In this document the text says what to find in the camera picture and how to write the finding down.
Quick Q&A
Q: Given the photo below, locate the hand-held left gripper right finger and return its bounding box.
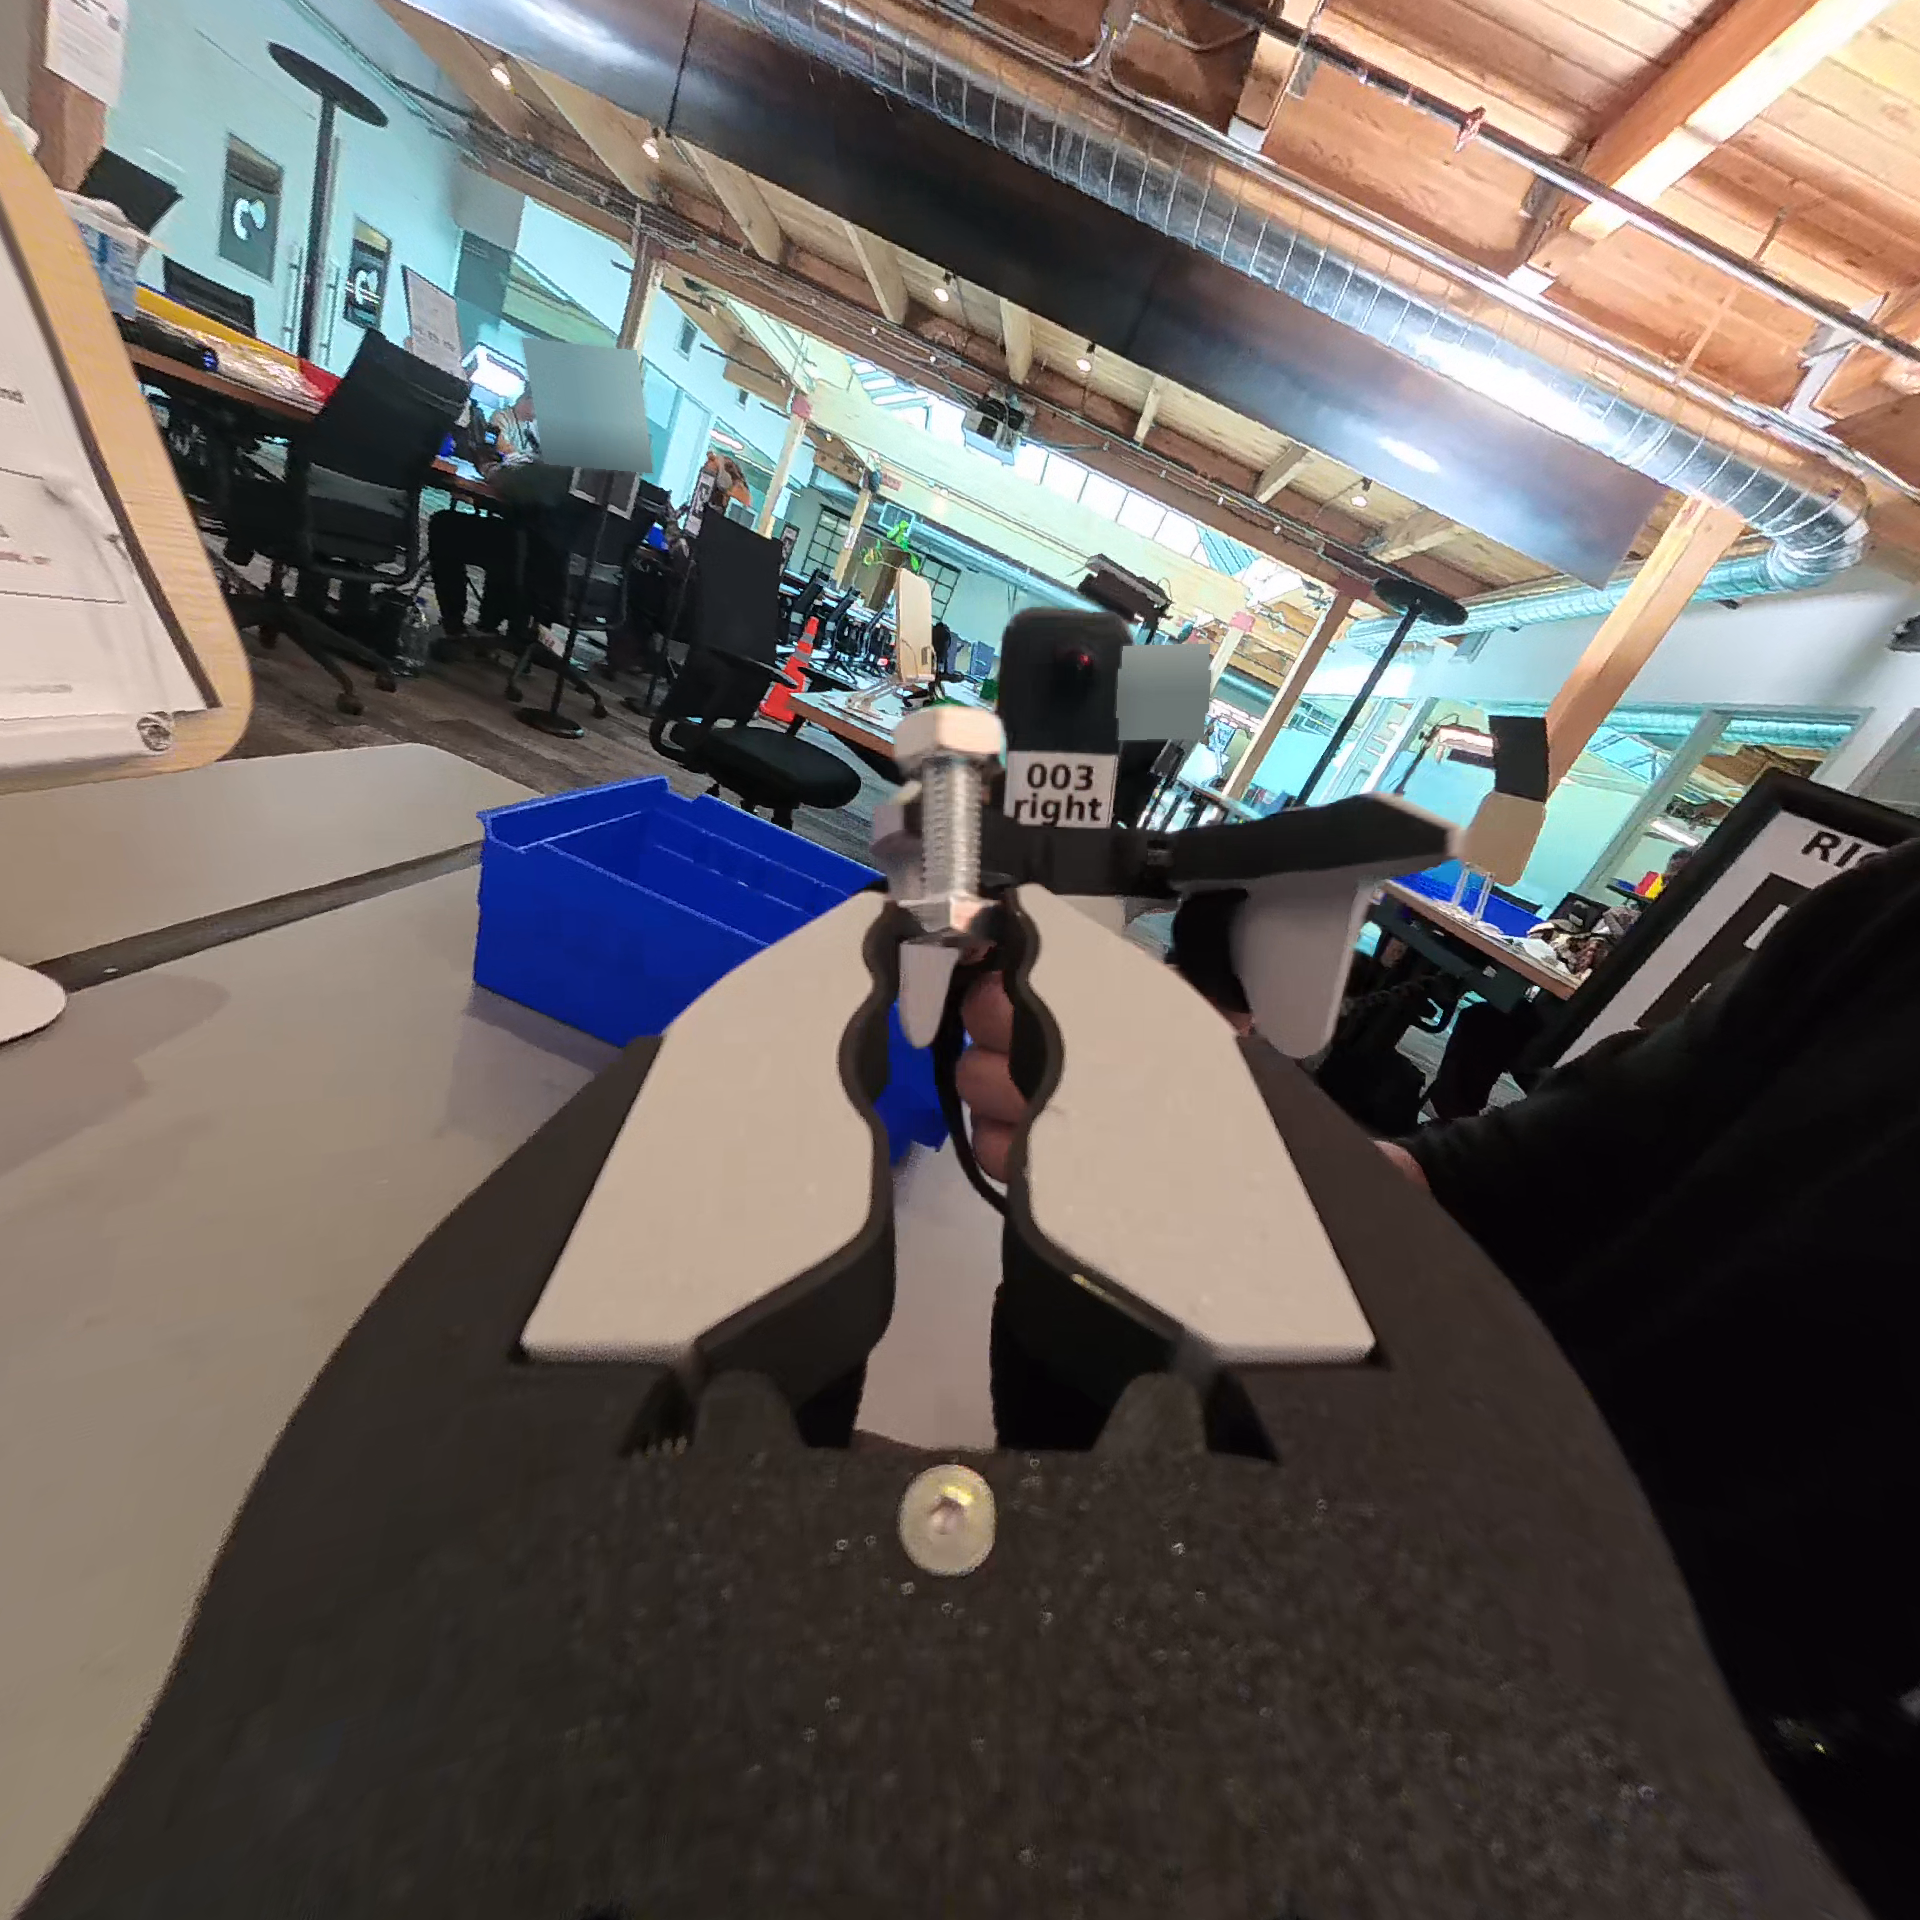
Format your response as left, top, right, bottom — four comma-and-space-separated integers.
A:
989, 888, 1378, 1455

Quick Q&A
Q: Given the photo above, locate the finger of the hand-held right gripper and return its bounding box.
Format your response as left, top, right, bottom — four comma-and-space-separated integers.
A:
873, 786, 962, 1053
1160, 792, 1467, 1062

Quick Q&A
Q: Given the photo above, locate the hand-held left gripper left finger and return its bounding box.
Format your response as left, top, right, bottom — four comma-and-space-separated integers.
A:
517, 891, 905, 1455

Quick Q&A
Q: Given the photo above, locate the silver hex bolt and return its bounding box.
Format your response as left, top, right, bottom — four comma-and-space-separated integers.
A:
895, 709, 1002, 903

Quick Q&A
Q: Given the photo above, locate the blue plastic bin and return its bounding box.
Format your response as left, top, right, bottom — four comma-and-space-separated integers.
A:
472, 777, 962, 1157

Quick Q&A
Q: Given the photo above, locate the person's right forearm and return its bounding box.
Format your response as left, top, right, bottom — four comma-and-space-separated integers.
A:
1371, 849, 1920, 1906

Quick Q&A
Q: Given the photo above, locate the person's right hand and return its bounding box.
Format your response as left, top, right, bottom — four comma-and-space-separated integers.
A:
957, 967, 1040, 1192

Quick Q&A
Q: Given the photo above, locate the wooden-edged table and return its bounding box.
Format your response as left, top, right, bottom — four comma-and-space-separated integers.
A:
785, 691, 933, 753

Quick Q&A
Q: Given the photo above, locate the cardboard panel with black device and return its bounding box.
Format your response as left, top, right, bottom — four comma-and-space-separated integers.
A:
1463, 719, 1549, 888

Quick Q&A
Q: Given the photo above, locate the black office chair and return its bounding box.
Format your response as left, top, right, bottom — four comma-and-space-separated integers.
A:
263, 330, 472, 714
650, 518, 863, 829

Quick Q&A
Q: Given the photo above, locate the black floor lamp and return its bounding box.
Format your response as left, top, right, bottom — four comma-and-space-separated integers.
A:
1288, 583, 1471, 813
269, 42, 387, 362

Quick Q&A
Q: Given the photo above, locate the black white marker board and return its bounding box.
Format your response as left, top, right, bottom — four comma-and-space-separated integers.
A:
1552, 774, 1920, 1074

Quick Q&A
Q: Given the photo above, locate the wooden display board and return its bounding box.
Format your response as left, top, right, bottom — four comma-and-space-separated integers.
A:
0, 128, 253, 776

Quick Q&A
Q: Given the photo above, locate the wooden-topped table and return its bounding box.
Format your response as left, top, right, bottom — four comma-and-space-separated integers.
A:
127, 336, 512, 496

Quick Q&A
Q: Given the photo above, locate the printed instruction sheet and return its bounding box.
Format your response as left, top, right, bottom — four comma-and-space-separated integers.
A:
0, 224, 211, 737

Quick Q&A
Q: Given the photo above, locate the silver ventilation duct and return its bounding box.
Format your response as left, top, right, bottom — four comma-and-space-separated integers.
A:
750, 0, 1875, 595

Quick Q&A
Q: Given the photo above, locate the black wall poster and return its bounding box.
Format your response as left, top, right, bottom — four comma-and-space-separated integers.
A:
222, 137, 288, 283

